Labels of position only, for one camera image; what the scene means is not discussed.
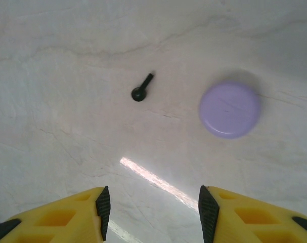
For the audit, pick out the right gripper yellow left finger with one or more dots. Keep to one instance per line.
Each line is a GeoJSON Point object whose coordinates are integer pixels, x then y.
{"type": "Point", "coordinates": [67, 217]}

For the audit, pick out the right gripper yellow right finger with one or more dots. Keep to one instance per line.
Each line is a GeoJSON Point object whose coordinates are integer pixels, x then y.
{"type": "Point", "coordinates": [244, 217]}

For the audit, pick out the purple round earbud charging case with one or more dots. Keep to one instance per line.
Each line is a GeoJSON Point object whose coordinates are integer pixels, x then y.
{"type": "Point", "coordinates": [229, 108]}

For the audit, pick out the small black screw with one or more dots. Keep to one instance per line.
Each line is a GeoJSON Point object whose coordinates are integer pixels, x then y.
{"type": "Point", "coordinates": [138, 95]}

